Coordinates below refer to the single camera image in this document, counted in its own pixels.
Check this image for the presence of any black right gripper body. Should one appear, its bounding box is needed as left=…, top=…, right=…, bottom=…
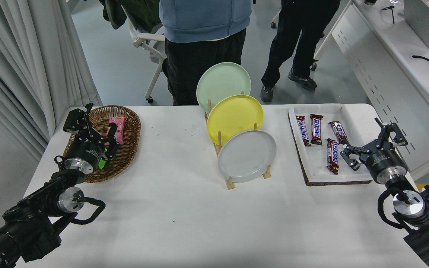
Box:
left=365, top=149, right=408, bottom=183

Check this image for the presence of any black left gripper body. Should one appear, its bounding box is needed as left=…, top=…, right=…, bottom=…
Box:
left=64, top=138, right=105, bottom=170

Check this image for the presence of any grey plate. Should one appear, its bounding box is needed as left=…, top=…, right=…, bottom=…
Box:
left=218, top=130, right=277, bottom=183

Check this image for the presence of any pale green plate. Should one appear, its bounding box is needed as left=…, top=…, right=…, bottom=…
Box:
left=196, top=62, right=251, bottom=114

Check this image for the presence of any yellow plate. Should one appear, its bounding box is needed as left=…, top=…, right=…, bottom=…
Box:
left=207, top=95, right=264, bottom=146

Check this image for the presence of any wooden plate rack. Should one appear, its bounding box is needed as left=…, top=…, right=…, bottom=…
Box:
left=204, top=91, right=272, bottom=190

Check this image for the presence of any pink snack bar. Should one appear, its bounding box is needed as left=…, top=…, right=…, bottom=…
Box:
left=105, top=116, right=125, bottom=146

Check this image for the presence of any brown wicker basket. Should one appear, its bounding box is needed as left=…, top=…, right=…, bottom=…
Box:
left=63, top=105, right=141, bottom=184

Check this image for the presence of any bright green snack wrapper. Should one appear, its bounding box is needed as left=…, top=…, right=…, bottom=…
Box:
left=98, top=147, right=113, bottom=170

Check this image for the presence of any brown Snickers bar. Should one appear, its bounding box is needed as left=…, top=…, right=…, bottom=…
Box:
left=296, top=115, right=312, bottom=147
left=309, top=114, right=324, bottom=146
left=328, top=121, right=350, bottom=146
left=326, top=138, right=340, bottom=175

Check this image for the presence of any white rectangular tray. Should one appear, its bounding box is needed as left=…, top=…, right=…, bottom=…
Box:
left=288, top=104, right=377, bottom=183

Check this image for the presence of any long white desk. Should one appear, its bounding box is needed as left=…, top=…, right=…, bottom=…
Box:
left=313, top=0, right=429, bottom=182

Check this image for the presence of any white curtain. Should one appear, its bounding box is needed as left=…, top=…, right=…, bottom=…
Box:
left=0, top=0, right=103, bottom=164

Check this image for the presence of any silver laptop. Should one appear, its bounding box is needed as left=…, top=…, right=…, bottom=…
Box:
left=403, top=0, right=429, bottom=50

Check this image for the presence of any dark green jacket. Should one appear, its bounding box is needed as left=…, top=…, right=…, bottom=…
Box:
left=99, top=0, right=161, bottom=34

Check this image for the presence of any person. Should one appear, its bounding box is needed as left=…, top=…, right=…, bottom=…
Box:
left=260, top=0, right=341, bottom=103
left=159, top=0, right=253, bottom=106

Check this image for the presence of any black cable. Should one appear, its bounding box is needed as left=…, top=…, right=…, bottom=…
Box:
left=412, top=55, right=429, bottom=69

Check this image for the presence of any thin black cord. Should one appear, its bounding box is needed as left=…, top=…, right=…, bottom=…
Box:
left=381, top=5, right=395, bottom=24

